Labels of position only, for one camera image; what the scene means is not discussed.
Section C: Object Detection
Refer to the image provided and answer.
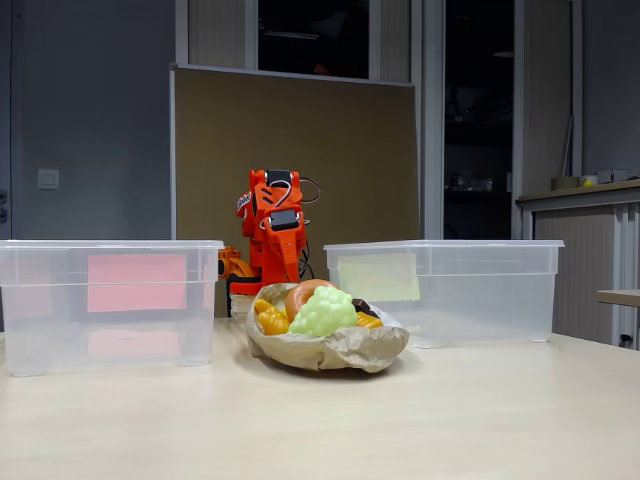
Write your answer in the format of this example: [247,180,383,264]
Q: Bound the light green toy grapes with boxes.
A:
[288,285,359,337]

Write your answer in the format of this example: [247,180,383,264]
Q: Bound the orange toy croissant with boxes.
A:
[253,298,291,336]

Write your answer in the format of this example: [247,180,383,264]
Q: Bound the clear plastic bin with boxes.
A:
[0,239,225,378]
[323,239,566,350]

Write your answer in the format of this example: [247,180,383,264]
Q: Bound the pink paper label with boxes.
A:
[87,253,188,313]

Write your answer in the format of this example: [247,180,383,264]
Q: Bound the grey cabinet with counter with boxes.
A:
[516,179,640,350]

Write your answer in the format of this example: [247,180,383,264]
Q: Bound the thin leaning stick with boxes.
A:
[558,115,575,177]

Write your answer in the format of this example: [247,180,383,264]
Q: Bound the small beige side table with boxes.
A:
[593,288,640,308]

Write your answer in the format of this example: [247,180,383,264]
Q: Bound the wooden base block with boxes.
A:
[229,293,261,318]

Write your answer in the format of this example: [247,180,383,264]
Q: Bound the yellow-green paper label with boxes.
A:
[337,252,421,302]

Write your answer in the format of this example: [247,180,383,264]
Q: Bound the light orange printed part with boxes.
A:
[217,245,256,281]

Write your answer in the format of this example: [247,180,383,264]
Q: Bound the crumpled brown paper bag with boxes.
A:
[244,282,411,374]

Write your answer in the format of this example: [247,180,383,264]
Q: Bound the dark servo wire loop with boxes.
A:
[299,177,324,204]

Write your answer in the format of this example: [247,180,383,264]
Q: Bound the black base cable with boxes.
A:
[297,238,316,281]

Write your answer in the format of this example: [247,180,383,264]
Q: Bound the brown pin board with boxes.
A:
[169,63,420,319]

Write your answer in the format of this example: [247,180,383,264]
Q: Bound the brown toy donut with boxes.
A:
[284,278,341,324]

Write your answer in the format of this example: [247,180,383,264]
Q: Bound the white wrist servo wire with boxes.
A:
[259,179,294,231]

